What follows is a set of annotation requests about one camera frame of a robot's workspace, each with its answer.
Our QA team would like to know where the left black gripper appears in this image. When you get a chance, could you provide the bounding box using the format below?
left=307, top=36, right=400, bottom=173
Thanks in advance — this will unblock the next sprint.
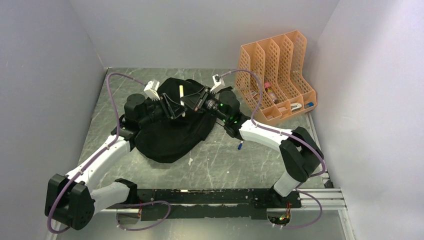
left=138, top=93, right=188, bottom=128

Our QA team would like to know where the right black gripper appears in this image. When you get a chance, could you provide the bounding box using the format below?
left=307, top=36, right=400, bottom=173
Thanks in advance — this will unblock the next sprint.
left=180, top=86, right=228, bottom=123

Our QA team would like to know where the thin white pen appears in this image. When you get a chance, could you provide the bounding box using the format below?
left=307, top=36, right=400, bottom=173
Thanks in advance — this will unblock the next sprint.
left=179, top=85, right=186, bottom=117

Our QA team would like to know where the black student backpack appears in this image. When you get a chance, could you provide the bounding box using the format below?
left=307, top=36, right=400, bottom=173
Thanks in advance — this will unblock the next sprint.
left=129, top=77, right=217, bottom=164

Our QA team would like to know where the blue capped white pen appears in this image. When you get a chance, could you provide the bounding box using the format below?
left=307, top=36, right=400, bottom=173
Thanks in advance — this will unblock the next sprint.
left=237, top=140, right=244, bottom=150

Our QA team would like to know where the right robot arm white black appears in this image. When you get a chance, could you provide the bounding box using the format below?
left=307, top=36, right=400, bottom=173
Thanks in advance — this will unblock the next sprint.
left=180, top=87, right=324, bottom=207

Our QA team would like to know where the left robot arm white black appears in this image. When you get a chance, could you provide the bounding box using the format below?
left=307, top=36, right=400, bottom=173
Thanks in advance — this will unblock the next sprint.
left=44, top=93, right=172, bottom=234

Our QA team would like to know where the pink capped bottle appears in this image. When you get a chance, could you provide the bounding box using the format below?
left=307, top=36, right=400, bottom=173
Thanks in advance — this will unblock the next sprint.
left=264, top=81, right=279, bottom=104

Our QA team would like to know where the orange plastic file organizer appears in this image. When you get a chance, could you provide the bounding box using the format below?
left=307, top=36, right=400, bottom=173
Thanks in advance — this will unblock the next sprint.
left=235, top=30, right=318, bottom=126

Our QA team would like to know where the silver stapler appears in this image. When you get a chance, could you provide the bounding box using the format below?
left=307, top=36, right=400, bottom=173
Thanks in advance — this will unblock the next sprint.
left=290, top=102, right=303, bottom=113

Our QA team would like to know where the small blue item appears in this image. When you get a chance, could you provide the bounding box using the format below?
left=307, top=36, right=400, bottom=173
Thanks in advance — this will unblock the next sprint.
left=304, top=102, right=314, bottom=108

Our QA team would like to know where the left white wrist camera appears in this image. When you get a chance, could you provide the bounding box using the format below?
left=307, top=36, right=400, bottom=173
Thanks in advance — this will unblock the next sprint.
left=143, top=79, right=161, bottom=101

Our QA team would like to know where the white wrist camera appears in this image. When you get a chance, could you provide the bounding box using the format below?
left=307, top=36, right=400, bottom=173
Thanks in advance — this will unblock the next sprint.
left=143, top=79, right=161, bottom=101
left=210, top=74, right=226, bottom=94

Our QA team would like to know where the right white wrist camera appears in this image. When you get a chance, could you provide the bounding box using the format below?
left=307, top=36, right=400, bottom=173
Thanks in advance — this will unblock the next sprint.
left=210, top=74, right=226, bottom=94

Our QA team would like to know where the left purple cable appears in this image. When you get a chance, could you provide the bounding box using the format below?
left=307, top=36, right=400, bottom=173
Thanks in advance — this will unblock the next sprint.
left=46, top=72, right=172, bottom=234

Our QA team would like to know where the purple cable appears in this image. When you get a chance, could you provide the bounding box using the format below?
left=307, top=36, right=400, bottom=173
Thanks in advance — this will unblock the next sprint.
left=46, top=72, right=172, bottom=234
left=218, top=69, right=327, bottom=229

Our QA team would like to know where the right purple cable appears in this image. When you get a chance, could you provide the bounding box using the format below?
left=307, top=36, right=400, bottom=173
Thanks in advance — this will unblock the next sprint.
left=218, top=69, right=327, bottom=229

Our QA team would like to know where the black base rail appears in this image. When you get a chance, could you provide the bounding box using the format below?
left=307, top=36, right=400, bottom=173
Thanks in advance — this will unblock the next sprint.
left=137, top=188, right=302, bottom=221

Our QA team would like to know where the aluminium frame rail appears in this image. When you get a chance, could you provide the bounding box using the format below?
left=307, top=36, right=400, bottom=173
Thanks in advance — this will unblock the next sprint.
left=101, top=188, right=346, bottom=214

